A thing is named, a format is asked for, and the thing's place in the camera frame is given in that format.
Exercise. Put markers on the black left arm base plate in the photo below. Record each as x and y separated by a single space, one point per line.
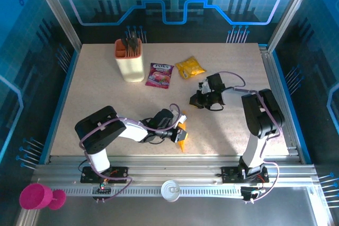
116 175

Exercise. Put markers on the pink plastic goblet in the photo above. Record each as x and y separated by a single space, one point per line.
37 197

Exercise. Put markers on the yellow snack bag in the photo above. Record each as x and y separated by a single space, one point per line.
190 67

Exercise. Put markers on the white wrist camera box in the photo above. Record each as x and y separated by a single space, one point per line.
180 118
204 87

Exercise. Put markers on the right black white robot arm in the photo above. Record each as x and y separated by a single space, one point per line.
265 112

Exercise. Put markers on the aluminium frame rail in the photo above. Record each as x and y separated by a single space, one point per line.
172 169

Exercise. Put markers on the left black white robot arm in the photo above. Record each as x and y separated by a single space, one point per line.
98 130

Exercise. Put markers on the aluminium frame post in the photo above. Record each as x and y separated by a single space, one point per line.
57 14
288 17

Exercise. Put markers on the small LED circuit board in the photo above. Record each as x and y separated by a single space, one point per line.
103 185
251 193

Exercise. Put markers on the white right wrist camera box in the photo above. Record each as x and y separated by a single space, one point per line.
204 87

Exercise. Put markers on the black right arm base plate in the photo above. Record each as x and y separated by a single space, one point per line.
230 174

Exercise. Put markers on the purple candy bag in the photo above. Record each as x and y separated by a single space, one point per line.
160 76

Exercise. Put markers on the aluminium side rail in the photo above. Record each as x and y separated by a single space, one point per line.
270 72

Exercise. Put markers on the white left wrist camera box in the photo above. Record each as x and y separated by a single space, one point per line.
180 118

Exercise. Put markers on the cream knife block orange top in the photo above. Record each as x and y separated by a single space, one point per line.
130 67

